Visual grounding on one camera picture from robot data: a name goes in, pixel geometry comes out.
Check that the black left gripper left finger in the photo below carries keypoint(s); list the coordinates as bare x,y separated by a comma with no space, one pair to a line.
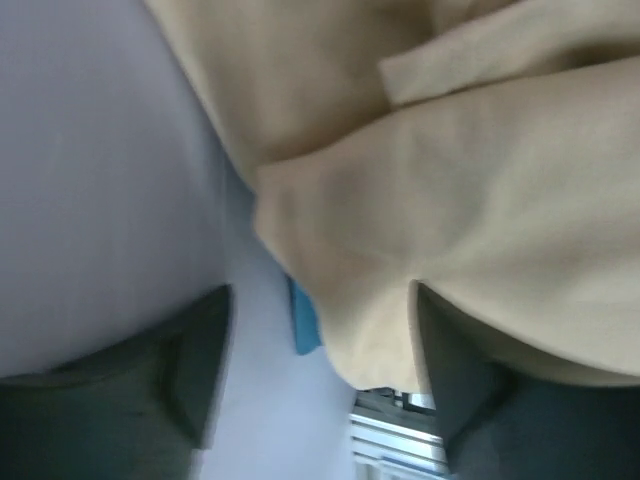
138,409

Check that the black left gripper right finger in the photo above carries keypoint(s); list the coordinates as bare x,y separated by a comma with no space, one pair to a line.
497,422

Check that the tan beige t shirt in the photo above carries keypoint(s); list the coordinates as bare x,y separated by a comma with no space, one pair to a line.
486,150

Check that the blue folded t shirt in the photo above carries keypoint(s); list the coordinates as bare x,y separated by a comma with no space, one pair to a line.
304,320

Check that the aluminium frame rail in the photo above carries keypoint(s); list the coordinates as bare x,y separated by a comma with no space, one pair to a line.
394,437

